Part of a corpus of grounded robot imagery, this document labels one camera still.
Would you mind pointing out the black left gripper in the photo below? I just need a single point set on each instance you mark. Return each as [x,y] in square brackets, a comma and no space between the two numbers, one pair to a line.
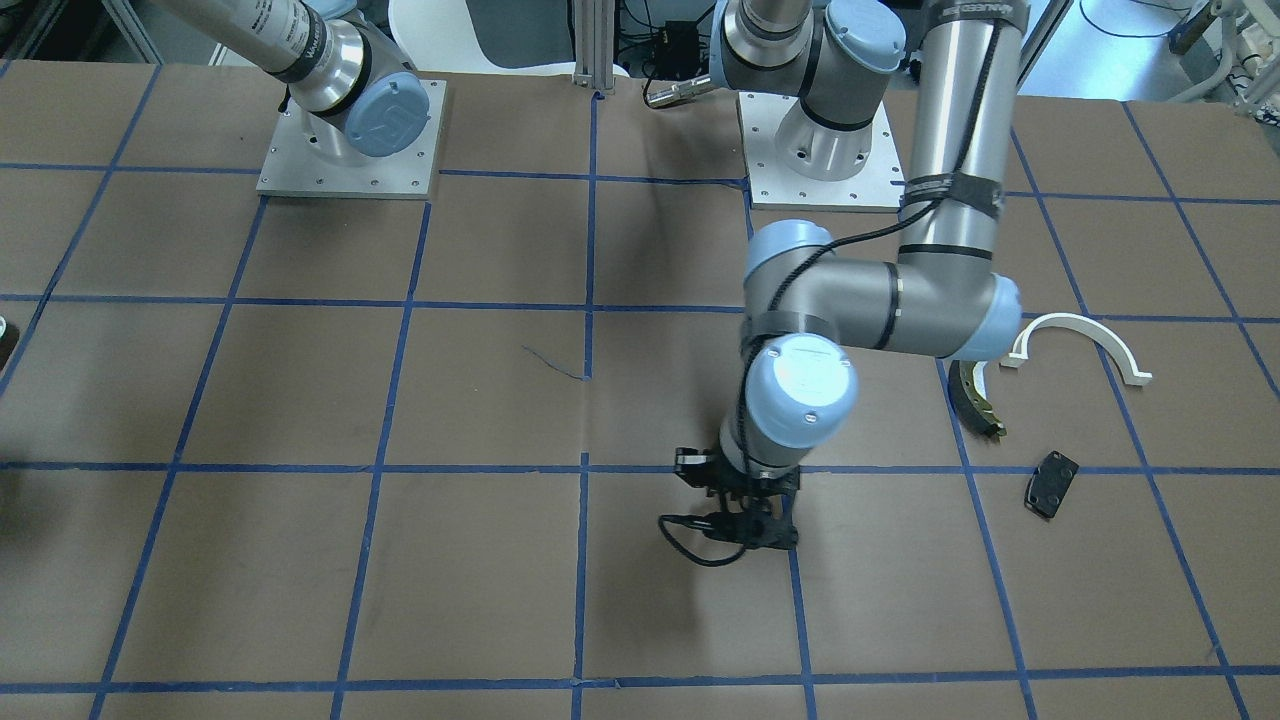
[692,465]

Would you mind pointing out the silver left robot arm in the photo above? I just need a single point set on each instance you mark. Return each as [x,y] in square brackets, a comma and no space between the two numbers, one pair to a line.
[924,285]

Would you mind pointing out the green brake shoe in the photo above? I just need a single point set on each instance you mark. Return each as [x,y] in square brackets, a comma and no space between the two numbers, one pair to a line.
[966,387]

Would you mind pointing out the black brake pad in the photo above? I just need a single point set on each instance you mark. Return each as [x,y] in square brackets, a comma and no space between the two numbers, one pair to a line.
[1048,484]

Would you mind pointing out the white curved plastic bracket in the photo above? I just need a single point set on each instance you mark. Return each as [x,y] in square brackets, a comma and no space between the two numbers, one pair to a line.
[1098,336]

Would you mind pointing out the aluminium frame post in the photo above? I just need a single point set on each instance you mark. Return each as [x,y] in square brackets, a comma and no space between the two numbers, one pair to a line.
[593,25]

